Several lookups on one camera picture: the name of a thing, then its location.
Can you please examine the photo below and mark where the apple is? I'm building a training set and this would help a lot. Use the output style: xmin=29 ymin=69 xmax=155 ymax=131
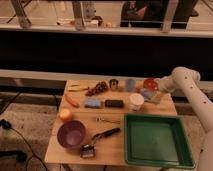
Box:
xmin=59 ymin=109 xmax=73 ymax=122

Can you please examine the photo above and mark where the black handled brush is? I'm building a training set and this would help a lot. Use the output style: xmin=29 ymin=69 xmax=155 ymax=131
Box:
xmin=80 ymin=127 xmax=121 ymax=158

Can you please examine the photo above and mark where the bunch of dark grapes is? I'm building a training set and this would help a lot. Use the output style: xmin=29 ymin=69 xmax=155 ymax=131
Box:
xmin=86 ymin=81 xmax=108 ymax=96

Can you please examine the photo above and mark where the person in dark clothes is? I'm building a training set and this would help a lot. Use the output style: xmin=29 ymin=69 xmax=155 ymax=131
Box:
xmin=120 ymin=0 xmax=198 ymax=29

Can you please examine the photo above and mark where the blue-grey towel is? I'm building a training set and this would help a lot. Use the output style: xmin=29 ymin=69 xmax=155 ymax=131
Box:
xmin=140 ymin=88 xmax=162 ymax=104

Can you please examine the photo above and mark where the yellow banana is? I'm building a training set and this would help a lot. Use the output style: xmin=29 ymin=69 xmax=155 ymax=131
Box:
xmin=68 ymin=84 xmax=89 ymax=92

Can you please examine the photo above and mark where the purple bowl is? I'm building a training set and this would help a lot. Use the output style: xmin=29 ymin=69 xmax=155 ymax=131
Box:
xmin=57 ymin=120 xmax=86 ymax=149

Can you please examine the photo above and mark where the white cup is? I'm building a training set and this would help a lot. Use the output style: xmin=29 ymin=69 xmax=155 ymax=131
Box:
xmin=129 ymin=93 xmax=144 ymax=111

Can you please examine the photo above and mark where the wooden board table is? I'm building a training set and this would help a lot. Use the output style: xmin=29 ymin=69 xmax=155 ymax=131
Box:
xmin=44 ymin=79 xmax=198 ymax=167

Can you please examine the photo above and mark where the blue sponge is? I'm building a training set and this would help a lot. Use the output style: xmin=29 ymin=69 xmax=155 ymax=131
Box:
xmin=84 ymin=98 xmax=101 ymax=108

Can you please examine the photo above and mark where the black rectangular block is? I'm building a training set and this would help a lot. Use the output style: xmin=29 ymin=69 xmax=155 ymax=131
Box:
xmin=105 ymin=100 xmax=124 ymax=108

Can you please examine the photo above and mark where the small metal cup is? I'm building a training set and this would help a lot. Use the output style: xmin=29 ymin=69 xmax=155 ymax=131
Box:
xmin=109 ymin=79 xmax=119 ymax=91

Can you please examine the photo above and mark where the green plastic tray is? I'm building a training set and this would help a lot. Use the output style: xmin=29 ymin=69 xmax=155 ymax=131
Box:
xmin=124 ymin=114 xmax=195 ymax=169

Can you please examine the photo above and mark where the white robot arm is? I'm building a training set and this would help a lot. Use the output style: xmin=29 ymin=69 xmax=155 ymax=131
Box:
xmin=158 ymin=67 xmax=213 ymax=171

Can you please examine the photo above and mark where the orange carrot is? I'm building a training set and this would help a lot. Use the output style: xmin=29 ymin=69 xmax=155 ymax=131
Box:
xmin=65 ymin=94 xmax=79 ymax=108

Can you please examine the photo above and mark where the red bowl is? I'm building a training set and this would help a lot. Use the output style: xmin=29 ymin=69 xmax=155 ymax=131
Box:
xmin=143 ymin=78 xmax=158 ymax=91

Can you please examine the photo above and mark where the black cable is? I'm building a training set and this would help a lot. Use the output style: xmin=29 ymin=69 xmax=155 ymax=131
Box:
xmin=0 ymin=118 xmax=50 ymax=171

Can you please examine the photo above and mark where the metal fork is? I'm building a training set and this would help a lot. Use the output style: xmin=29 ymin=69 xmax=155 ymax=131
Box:
xmin=95 ymin=117 xmax=120 ymax=124

